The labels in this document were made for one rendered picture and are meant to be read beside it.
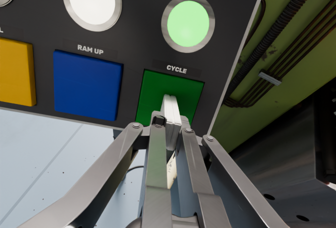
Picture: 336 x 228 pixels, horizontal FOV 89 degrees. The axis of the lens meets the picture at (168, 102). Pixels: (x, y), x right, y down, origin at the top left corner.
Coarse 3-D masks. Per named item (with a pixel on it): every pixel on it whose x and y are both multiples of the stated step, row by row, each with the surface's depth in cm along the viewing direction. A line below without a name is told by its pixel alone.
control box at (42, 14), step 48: (0, 0) 17; (48, 0) 17; (144, 0) 17; (192, 0) 17; (240, 0) 18; (48, 48) 19; (96, 48) 19; (144, 48) 19; (192, 48) 19; (240, 48) 20; (48, 96) 21
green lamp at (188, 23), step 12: (180, 12) 18; (192, 12) 18; (204, 12) 18; (168, 24) 18; (180, 24) 18; (192, 24) 18; (204, 24) 18; (180, 36) 19; (192, 36) 19; (204, 36) 19
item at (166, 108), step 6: (168, 96) 20; (162, 102) 21; (168, 102) 19; (162, 108) 19; (168, 108) 17; (168, 114) 16; (168, 120) 15; (168, 126) 15; (168, 132) 15; (168, 138) 16
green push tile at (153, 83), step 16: (144, 80) 20; (160, 80) 20; (176, 80) 21; (192, 80) 21; (144, 96) 21; (160, 96) 21; (176, 96) 21; (192, 96) 21; (144, 112) 22; (192, 112) 22
